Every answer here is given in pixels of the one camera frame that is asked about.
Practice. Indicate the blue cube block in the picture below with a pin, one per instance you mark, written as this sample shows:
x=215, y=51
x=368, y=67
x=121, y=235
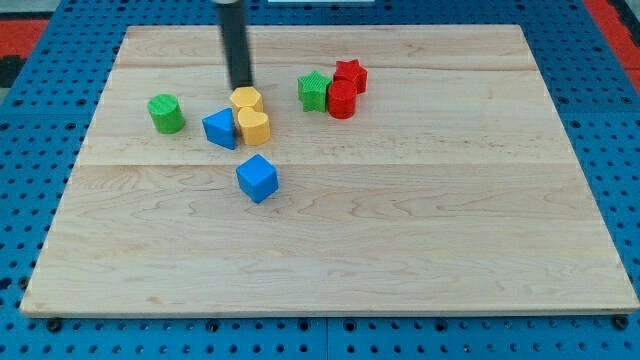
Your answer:
x=257, y=178

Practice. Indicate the green cylinder block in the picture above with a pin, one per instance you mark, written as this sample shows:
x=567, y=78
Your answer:
x=166, y=113

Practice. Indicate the light wooden board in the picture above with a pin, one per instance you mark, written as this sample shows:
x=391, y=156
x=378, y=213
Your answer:
x=452, y=191

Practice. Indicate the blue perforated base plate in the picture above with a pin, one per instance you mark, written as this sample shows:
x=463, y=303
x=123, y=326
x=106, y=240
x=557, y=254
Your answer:
x=48, y=109

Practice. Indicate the red star block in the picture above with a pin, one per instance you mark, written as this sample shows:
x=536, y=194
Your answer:
x=352, y=71

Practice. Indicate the yellow heart block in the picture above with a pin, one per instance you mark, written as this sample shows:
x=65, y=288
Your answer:
x=254, y=126

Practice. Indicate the blue triangle block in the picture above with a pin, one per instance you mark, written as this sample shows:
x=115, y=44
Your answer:
x=219, y=128

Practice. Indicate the green star block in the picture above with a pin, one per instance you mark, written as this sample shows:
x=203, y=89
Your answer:
x=312, y=91

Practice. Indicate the yellow hexagon block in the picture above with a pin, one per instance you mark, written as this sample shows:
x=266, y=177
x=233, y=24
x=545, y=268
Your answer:
x=246, y=97

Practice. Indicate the red cylinder block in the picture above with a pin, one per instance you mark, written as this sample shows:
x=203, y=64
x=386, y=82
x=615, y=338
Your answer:
x=341, y=99

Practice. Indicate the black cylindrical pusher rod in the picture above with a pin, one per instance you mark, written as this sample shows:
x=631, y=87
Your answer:
x=232, y=21

